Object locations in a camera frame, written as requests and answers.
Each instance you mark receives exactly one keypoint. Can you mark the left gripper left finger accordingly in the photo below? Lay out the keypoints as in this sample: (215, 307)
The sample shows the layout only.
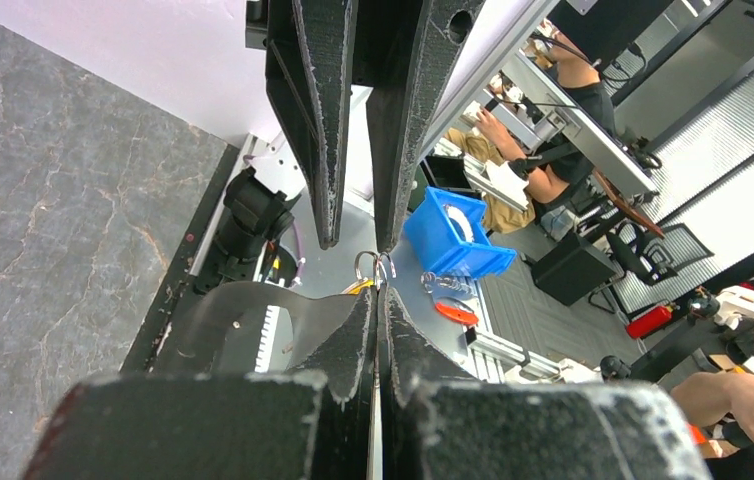
(336, 336)

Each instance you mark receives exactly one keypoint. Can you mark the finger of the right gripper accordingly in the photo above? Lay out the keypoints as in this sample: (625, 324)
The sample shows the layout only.
(413, 47)
(309, 60)

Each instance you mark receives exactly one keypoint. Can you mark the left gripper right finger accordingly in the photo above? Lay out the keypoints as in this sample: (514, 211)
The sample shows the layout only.
(427, 401)

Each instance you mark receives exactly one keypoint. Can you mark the yellow key tag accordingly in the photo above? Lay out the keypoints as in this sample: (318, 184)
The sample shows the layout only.
(358, 286)

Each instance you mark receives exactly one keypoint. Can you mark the red tag key bunch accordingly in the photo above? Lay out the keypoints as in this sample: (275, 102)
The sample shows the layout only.
(453, 298)

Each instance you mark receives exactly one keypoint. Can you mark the blue plastic bin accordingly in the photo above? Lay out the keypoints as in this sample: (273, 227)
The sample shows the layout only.
(447, 236)

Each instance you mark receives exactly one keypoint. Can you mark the seated person in background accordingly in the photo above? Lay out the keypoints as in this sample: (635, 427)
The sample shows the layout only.
(552, 174)

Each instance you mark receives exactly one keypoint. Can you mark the red fire extinguisher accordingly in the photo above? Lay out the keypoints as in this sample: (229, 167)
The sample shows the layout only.
(651, 320)

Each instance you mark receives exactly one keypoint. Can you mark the black office chair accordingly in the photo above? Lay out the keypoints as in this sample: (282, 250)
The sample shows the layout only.
(653, 259)

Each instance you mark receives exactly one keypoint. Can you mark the black base frame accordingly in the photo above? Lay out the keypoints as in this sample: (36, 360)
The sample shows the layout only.
(154, 327)

